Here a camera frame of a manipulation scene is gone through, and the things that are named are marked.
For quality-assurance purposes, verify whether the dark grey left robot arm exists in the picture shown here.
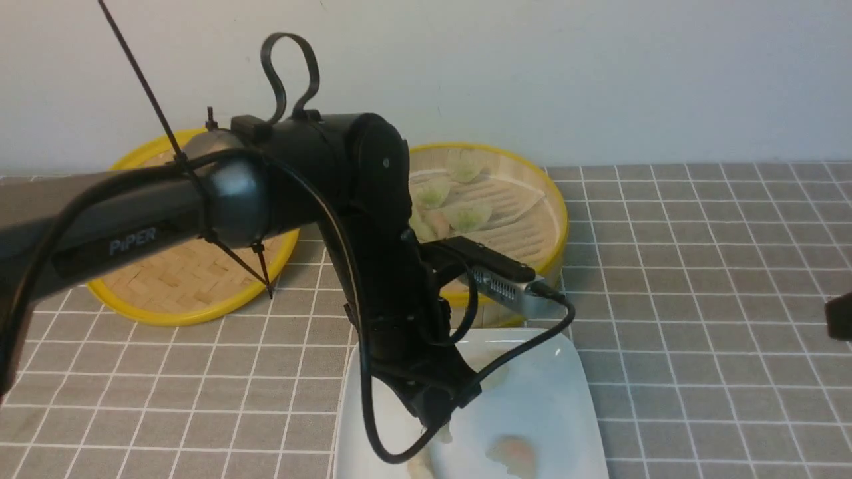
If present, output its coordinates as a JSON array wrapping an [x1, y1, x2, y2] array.
[[2, 112, 481, 427]]

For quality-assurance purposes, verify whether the small green dumpling in steamer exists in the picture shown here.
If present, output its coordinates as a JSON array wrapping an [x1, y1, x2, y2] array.
[[410, 210, 437, 243]]

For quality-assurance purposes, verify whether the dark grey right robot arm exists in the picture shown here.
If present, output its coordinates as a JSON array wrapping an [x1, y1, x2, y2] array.
[[824, 292, 852, 342]]

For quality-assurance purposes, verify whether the green dumpling right in steamer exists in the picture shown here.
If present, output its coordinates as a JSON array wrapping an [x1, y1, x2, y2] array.
[[443, 203, 493, 233]]

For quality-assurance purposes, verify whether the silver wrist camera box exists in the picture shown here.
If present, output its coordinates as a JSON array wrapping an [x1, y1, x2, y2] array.
[[426, 236, 567, 321]]

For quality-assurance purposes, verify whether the woven bamboo steamer lid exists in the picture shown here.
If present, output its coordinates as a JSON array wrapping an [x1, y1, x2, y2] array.
[[87, 136, 300, 327]]

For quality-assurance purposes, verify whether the green dumpling plate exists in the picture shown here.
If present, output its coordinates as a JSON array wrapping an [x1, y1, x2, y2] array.
[[432, 422, 453, 445]]

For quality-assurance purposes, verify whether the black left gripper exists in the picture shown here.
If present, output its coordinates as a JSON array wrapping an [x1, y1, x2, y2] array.
[[343, 226, 483, 430]]

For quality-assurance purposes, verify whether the pale dumpling plate bottom left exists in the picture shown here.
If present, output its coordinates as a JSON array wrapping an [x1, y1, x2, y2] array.
[[407, 450, 436, 479]]

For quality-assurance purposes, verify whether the black camera cable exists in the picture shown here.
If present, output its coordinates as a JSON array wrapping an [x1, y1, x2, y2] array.
[[0, 150, 576, 465]]

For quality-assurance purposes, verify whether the bamboo steamer basket yellow rim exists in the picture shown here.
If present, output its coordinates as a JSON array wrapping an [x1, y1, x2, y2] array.
[[409, 142, 569, 287]]

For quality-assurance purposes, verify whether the pink dumpling in steamer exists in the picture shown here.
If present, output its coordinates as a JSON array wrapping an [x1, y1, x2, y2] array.
[[424, 209, 451, 240]]

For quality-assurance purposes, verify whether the green dumpling top in steamer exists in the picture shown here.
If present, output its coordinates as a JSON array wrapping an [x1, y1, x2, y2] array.
[[445, 148, 484, 183]]

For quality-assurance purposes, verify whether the white square plate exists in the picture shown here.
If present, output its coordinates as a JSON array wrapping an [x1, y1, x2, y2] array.
[[333, 335, 609, 478]]

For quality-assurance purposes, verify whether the pink dumpling on plate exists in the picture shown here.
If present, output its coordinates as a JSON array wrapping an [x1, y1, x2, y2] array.
[[486, 434, 539, 478]]

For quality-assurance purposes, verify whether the green dumpling upper middle steamer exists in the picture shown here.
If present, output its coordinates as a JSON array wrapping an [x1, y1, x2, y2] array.
[[411, 177, 453, 210]]

